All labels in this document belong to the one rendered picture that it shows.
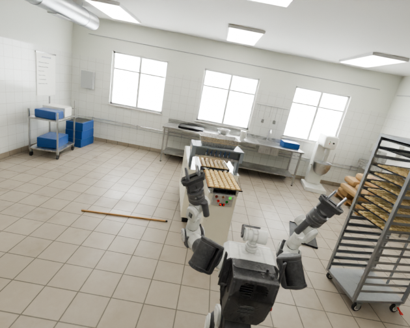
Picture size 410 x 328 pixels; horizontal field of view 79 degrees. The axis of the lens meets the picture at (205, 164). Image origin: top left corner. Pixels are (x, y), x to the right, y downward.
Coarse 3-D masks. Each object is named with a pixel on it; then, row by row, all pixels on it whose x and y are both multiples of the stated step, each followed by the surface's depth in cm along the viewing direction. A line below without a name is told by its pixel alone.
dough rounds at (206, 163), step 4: (200, 160) 367; (204, 160) 372; (208, 160) 373; (212, 160) 379; (216, 160) 380; (220, 160) 382; (200, 164) 351; (204, 164) 348; (208, 164) 351; (212, 164) 356; (216, 164) 358; (220, 164) 361; (224, 164) 365; (220, 168) 347; (224, 168) 350
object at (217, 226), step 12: (204, 180) 317; (204, 192) 305; (216, 192) 283; (228, 192) 290; (216, 216) 291; (228, 216) 293; (204, 228) 294; (216, 228) 296; (228, 228) 299; (216, 240) 302
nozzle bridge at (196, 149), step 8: (192, 144) 339; (200, 144) 342; (192, 152) 335; (200, 152) 345; (208, 152) 346; (224, 152) 349; (232, 152) 341; (240, 152) 343; (224, 160) 347; (232, 160) 349; (240, 160) 346
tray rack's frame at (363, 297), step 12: (336, 276) 290; (348, 276) 294; (348, 288) 274; (372, 288) 281; (384, 288) 285; (408, 288) 266; (360, 300) 260; (372, 300) 263; (384, 300) 266; (396, 300) 270
